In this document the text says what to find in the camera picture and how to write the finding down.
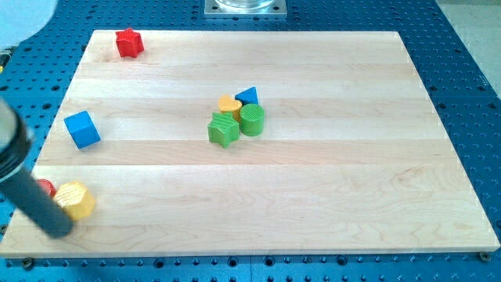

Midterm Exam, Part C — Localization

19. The yellow wooden hexagon block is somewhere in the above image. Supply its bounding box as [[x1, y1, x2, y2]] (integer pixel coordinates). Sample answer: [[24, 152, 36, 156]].
[[53, 181, 96, 221]]

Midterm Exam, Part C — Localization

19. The green wooden star block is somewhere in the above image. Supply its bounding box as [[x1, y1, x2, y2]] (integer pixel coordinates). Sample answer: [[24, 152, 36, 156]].
[[207, 112, 240, 148]]

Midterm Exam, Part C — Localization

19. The green wooden cylinder block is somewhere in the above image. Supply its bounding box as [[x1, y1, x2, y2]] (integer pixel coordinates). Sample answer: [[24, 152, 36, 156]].
[[240, 103, 265, 136]]

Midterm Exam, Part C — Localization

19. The blue wooden triangle block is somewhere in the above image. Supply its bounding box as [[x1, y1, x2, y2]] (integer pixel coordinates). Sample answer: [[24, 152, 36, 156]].
[[235, 86, 259, 106]]

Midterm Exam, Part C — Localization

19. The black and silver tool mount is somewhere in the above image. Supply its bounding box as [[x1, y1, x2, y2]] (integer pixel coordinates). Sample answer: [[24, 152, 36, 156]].
[[1, 99, 34, 182]]

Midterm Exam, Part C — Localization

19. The light wooden board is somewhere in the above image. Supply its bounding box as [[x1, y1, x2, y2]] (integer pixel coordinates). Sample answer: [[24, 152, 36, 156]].
[[1, 30, 499, 258]]

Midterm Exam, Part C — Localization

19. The red wooden cylinder block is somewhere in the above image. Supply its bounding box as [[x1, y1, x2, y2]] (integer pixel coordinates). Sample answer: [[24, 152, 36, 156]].
[[36, 179, 57, 198]]

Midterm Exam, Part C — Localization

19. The red wooden star block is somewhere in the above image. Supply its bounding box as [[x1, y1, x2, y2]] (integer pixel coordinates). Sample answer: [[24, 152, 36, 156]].
[[115, 27, 144, 58]]

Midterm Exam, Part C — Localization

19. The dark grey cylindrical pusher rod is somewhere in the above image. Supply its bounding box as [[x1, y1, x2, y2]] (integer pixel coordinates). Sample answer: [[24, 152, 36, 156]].
[[1, 165, 74, 238]]

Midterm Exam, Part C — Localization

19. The blue wooden cube block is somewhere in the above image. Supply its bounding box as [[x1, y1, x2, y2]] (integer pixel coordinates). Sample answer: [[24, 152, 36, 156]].
[[63, 111, 101, 149]]

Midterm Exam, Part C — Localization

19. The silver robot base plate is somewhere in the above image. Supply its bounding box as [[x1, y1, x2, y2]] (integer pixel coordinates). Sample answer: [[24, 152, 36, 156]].
[[203, 0, 287, 19]]

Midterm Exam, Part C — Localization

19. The yellow wooden heart block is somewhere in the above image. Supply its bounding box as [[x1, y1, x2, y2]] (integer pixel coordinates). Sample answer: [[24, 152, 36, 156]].
[[218, 95, 243, 122]]

